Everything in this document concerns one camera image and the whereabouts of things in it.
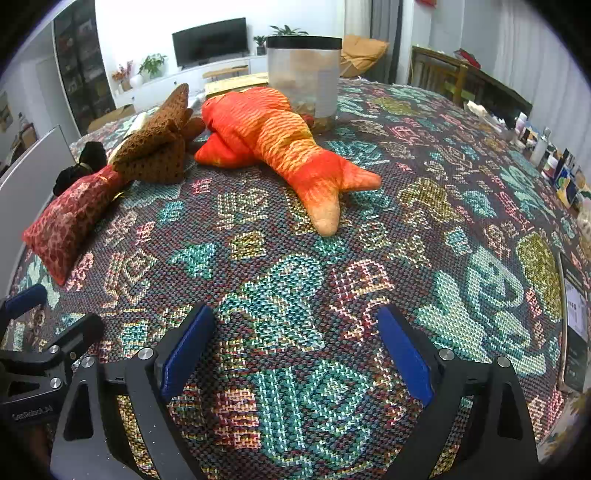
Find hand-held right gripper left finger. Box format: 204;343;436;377
50;304;217;480

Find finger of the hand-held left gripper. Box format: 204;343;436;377
0;314;105;392
0;284;48;324

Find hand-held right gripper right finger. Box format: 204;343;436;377
378;305;540;480

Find red patterned fabric pouch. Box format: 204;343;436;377
22;165;127;287

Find white storage box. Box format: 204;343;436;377
0;124;77;241

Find black plush toy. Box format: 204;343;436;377
52;141;108;197

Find brown knitted plush toy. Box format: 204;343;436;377
108;83;206;184

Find orange fish plush toy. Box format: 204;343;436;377
194;87;383;237

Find colourful patterned woven blanket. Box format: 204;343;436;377
0;78;591;480

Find black phone box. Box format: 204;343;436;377
556;251;591;395

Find brown cardboard box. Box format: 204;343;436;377
88;104;136;132

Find row of cosmetic bottles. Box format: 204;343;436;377
512;111;591;213

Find dark glass display cabinet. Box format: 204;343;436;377
52;0;116;134

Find red flowers in vase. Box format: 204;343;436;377
112;60;136;90

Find bowl of small items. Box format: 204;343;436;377
464;100;506;130

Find flat yellow box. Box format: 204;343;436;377
203;72;269;100

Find white television cabinet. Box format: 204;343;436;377
113;55;269;109

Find large green potted plant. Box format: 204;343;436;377
139;54;168;79

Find dark wooden sideboard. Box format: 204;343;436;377
410;45;534;127

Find wooden bench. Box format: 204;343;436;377
202;65;250;80

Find clear jar with black lid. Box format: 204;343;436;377
266;36;343;132

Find tan lounge chair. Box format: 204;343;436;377
339;34;390;78

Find flat screen television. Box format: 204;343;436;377
172;17;247;71

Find grey curtain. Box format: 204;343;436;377
369;0;403;84

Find white sheer curtain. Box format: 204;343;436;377
489;0;591;153

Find framed wall picture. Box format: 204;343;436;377
0;90;14;132

